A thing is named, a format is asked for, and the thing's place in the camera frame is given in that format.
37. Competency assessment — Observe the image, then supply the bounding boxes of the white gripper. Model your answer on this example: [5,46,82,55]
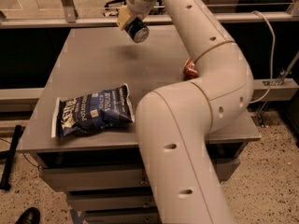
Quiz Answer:
[117,0,157,31]

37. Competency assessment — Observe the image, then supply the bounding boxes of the blue pepsi can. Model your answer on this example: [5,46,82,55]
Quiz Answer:
[125,18,150,43]

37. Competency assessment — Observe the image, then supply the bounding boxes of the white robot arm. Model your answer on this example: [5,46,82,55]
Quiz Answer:
[118,0,253,224]

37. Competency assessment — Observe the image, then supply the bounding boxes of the orange soda can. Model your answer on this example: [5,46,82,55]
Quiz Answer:
[183,59,198,79]

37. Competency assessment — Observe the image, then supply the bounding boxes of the grey metal railing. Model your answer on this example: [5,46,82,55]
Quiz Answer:
[0,0,298,28]

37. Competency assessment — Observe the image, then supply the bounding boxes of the blue kettle chips bag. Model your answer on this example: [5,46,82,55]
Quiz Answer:
[51,84,135,138]

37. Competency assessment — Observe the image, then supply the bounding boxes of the grey drawer cabinet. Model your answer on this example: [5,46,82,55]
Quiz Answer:
[20,25,253,224]

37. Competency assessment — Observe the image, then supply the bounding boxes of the top grey drawer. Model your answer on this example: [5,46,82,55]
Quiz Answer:
[39,158,241,192]

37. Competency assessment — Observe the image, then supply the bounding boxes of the grey drawer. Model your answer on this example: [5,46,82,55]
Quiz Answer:
[84,207,161,224]
[67,187,155,212]
[39,158,241,192]

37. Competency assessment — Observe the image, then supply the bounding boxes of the black stand leg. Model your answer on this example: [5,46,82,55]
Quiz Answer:
[0,125,22,190]

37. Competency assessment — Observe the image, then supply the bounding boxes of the middle grey drawer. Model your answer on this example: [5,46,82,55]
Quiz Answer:
[67,187,155,212]

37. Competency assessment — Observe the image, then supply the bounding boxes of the bottom grey drawer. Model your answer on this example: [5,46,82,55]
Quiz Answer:
[84,207,161,224]

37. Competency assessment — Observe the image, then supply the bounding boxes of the black shoe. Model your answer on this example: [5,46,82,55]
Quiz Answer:
[15,207,40,224]

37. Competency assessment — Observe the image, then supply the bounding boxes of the white cable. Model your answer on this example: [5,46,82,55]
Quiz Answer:
[249,10,278,105]

